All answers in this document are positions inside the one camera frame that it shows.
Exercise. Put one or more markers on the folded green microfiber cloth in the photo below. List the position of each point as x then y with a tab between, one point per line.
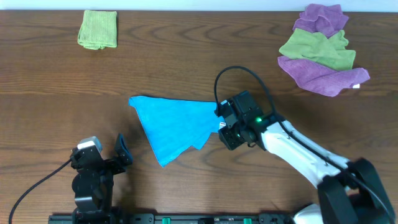
98	30

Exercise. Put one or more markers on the upper purple microfiber cloth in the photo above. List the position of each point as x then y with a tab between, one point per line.
327	20

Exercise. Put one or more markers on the crumpled green microfiber cloth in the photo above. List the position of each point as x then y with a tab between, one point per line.
317	47

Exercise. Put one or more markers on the lower purple microfiber cloth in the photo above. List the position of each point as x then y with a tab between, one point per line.
320	79

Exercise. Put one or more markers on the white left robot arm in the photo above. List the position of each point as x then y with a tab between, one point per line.
93	185

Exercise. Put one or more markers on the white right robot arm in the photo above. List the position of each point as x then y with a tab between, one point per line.
348	192

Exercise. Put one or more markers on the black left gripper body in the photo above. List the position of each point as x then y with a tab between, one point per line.
104	163

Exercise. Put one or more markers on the purple microfiber cloth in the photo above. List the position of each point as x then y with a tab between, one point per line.
320	79
327	20

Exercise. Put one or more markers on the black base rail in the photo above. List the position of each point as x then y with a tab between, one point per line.
147	218

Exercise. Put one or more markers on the blue microfiber cloth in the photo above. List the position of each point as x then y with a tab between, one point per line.
173	126

